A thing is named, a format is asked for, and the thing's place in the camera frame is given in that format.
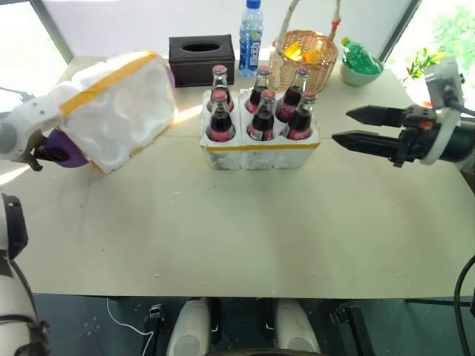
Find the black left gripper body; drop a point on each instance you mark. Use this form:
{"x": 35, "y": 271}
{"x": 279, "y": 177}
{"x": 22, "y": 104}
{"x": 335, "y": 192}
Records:
{"x": 34, "y": 146}

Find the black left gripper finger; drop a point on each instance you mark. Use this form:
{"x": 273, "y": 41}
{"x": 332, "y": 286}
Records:
{"x": 55, "y": 154}

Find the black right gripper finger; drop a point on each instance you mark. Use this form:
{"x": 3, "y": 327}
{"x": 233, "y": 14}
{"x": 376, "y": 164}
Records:
{"x": 367, "y": 144}
{"x": 375, "y": 115}

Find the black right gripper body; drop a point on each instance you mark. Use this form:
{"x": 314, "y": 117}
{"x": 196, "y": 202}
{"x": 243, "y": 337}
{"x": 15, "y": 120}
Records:
{"x": 417, "y": 135}

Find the white foam box yellow tape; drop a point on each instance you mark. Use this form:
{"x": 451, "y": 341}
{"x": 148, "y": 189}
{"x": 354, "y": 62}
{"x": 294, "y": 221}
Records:
{"x": 118, "y": 107}

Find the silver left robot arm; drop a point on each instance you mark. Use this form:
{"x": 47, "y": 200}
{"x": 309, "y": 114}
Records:
{"x": 15, "y": 296}

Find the glass cola bottle red cap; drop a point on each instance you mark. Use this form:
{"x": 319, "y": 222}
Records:
{"x": 302, "y": 124}
{"x": 220, "y": 83}
{"x": 293, "y": 100}
{"x": 264, "y": 122}
{"x": 261, "y": 87}
{"x": 220, "y": 124}

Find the white foam bottle crate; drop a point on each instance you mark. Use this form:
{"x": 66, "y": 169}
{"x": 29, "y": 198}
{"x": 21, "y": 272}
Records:
{"x": 256, "y": 154}

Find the black tissue box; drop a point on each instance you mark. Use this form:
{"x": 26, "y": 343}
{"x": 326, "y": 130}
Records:
{"x": 200, "y": 61}

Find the purple soft object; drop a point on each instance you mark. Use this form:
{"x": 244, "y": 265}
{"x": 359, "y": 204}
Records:
{"x": 72, "y": 155}

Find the pale green bowl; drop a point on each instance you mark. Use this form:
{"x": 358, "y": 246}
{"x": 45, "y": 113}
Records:
{"x": 358, "y": 76}

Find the green plastic soda bottle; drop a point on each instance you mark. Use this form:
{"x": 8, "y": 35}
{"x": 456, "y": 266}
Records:
{"x": 360, "y": 55}

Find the green leafy plant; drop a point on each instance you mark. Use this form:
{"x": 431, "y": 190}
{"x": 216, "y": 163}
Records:
{"x": 423, "y": 65}

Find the yellow items in basket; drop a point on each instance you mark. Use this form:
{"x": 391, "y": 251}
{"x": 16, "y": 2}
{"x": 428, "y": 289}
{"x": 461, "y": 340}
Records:
{"x": 302, "y": 52}

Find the blue plastic drink bottle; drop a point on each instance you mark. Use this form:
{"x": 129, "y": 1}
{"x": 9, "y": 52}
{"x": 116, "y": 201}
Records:
{"x": 250, "y": 48}

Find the white rounded robot leg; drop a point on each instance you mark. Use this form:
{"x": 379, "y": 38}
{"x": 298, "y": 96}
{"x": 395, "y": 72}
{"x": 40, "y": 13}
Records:
{"x": 189, "y": 326}
{"x": 297, "y": 326}

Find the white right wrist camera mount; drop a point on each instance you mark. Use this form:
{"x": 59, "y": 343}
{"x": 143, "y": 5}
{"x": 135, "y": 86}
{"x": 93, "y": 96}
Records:
{"x": 443, "y": 79}

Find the dark window frame bar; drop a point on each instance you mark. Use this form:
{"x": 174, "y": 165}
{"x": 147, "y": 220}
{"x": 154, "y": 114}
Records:
{"x": 399, "y": 31}
{"x": 55, "y": 31}

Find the black metal bracket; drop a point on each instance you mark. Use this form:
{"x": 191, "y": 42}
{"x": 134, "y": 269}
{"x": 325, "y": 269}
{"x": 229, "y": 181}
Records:
{"x": 154, "y": 328}
{"x": 352, "y": 330}

